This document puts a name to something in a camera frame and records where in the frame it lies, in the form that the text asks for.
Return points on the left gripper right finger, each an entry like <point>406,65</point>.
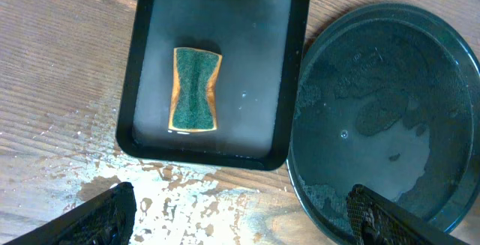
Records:
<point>377,221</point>

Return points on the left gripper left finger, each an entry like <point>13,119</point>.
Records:
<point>107,219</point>

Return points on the orange green sponge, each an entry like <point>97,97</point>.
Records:
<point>193,106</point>

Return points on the black round tray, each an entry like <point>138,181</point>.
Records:
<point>388,98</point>

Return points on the black rectangular tray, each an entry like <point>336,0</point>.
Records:
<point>261,43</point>

